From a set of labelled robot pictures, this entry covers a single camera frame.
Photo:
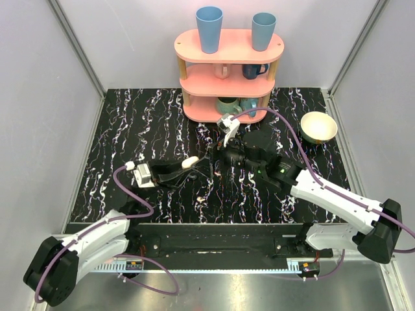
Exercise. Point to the teal glazed ceramic mug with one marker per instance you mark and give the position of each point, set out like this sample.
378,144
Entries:
228,105

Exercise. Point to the left blue plastic tumbler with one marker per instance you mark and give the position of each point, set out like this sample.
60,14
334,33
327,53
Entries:
209,23

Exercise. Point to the pink ceramic mug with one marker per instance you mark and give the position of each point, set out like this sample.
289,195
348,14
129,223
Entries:
221,70

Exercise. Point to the aluminium frame post right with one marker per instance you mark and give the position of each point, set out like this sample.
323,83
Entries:
363,35

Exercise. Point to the aluminium frame post left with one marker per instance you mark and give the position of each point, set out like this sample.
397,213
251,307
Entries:
74,42

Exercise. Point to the white earbud charging case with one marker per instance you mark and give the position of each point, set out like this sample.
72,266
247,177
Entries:
189,162

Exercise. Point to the blue plastic tumbler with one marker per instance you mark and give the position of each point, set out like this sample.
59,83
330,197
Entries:
263,25
209,23

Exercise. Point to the light blue butterfly mug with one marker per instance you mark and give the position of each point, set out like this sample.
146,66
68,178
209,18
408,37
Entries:
248,103

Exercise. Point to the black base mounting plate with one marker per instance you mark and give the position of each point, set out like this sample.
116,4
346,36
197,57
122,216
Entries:
275,240

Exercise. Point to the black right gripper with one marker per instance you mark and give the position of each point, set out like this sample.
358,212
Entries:
222,150

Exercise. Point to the white earbud on table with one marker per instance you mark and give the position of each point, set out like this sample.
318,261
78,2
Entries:
200,199

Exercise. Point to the right blue plastic tumbler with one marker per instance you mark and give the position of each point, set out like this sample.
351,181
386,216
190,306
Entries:
263,25

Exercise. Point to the dark blue ceramic mug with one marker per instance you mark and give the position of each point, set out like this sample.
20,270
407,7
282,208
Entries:
252,71

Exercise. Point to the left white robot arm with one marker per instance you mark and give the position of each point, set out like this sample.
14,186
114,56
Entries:
59,264

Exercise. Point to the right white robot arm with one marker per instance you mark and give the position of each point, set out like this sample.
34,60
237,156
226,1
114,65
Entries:
370,227

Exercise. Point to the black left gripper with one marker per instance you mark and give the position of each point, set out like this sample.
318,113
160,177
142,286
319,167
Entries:
155,172

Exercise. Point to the aluminium frame post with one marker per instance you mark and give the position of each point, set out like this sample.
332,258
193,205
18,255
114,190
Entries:
363,35
74,42

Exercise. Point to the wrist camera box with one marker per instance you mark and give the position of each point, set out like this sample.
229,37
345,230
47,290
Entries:
229,127
143,176

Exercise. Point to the cream ceramic bowl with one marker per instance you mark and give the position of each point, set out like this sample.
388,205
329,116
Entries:
317,127

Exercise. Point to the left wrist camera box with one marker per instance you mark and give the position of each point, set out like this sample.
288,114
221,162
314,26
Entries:
143,176

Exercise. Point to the pink three-tier shelf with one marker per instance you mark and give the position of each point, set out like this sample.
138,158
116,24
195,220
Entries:
201,88

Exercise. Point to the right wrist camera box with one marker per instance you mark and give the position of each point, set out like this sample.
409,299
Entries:
229,127

